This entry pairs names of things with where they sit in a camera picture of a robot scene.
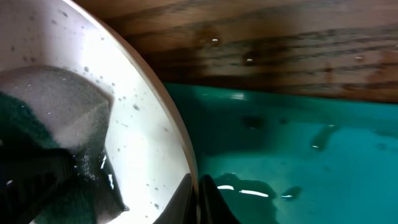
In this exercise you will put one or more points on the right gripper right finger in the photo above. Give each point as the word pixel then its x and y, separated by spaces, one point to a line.
pixel 214 209

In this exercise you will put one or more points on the pink white plate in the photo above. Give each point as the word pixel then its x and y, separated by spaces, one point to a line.
pixel 147 143

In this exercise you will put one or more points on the green grey sponge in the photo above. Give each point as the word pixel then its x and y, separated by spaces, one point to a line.
pixel 50 108

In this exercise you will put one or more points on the teal plastic tray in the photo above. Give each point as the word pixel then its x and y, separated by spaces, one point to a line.
pixel 293 159

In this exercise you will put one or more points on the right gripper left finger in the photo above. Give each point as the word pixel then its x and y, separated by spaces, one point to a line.
pixel 181 207

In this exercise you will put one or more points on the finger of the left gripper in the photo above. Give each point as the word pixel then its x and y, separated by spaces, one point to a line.
pixel 30 179

